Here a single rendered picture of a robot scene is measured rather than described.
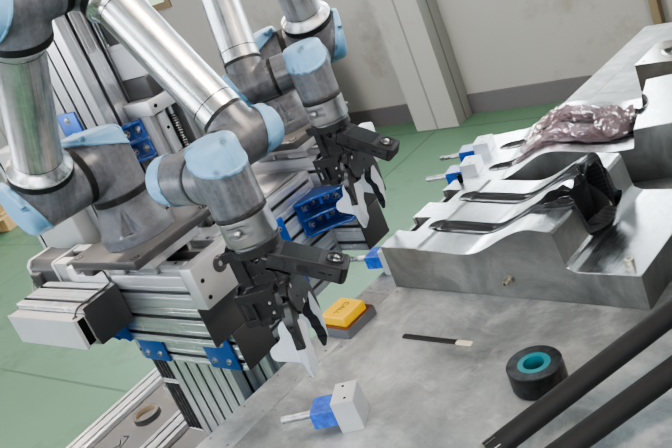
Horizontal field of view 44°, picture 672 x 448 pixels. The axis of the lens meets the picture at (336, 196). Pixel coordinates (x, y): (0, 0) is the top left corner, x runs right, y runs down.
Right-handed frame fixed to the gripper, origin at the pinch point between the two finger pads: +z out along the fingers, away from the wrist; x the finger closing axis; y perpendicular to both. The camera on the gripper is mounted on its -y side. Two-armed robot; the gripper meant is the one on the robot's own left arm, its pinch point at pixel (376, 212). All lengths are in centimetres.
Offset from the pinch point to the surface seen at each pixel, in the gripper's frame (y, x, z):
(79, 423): 196, -28, 92
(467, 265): -21.6, 10.3, 7.0
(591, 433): -52, 47, 9
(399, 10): 148, -287, 16
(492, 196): -19.1, -10.6, 4.6
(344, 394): -14.9, 43.7, 7.9
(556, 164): -27.1, -24.9, 6.1
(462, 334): -23.4, 21.8, 13.1
